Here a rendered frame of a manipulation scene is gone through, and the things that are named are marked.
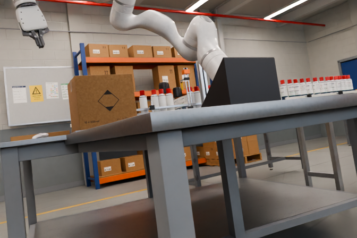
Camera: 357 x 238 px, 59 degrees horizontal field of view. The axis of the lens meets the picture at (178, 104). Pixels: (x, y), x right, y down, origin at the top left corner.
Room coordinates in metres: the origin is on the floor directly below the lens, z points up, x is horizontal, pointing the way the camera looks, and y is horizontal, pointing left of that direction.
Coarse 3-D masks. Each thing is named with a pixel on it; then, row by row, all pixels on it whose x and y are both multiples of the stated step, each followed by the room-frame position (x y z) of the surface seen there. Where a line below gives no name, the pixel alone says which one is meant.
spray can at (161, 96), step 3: (159, 90) 2.17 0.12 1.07; (162, 90) 2.17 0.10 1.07; (159, 93) 2.17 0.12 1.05; (162, 93) 2.17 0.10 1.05; (159, 96) 2.16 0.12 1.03; (162, 96) 2.16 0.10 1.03; (159, 99) 2.16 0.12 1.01; (162, 99) 2.16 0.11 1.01; (165, 99) 2.18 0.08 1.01; (159, 102) 2.17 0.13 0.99; (162, 102) 2.16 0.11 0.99; (165, 102) 2.17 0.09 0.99; (159, 105) 2.17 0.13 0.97; (162, 105) 2.16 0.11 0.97; (165, 105) 2.17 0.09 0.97; (162, 108) 2.16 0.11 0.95; (165, 108) 2.17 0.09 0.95
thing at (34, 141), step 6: (42, 138) 1.28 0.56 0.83; (48, 138) 1.28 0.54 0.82; (54, 138) 1.29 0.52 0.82; (60, 138) 1.30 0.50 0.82; (0, 144) 1.22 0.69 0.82; (6, 144) 1.22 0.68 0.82; (12, 144) 1.23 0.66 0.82; (18, 144) 1.24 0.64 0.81; (24, 144) 1.25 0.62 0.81; (30, 144) 1.37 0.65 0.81
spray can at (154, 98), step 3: (153, 90) 2.15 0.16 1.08; (153, 93) 2.15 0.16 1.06; (156, 93) 2.16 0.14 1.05; (153, 96) 2.14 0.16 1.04; (156, 96) 2.14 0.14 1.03; (153, 99) 2.14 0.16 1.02; (156, 99) 2.14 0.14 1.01; (153, 102) 2.14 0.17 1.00; (156, 102) 2.14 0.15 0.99; (156, 105) 2.14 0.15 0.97; (156, 111) 2.14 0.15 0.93; (159, 111) 2.15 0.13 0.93
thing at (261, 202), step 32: (352, 128) 2.07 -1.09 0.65; (224, 160) 1.64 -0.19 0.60; (32, 192) 2.52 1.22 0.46; (192, 192) 2.90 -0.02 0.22; (224, 192) 1.68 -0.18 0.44; (256, 192) 2.56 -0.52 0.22; (288, 192) 2.42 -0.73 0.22; (320, 192) 2.30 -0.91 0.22; (352, 192) 2.19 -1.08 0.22; (32, 224) 2.51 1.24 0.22; (64, 224) 2.37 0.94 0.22; (96, 224) 2.25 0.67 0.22; (128, 224) 2.14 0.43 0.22; (224, 224) 1.87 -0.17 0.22; (256, 224) 1.79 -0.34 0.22; (288, 224) 1.79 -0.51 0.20
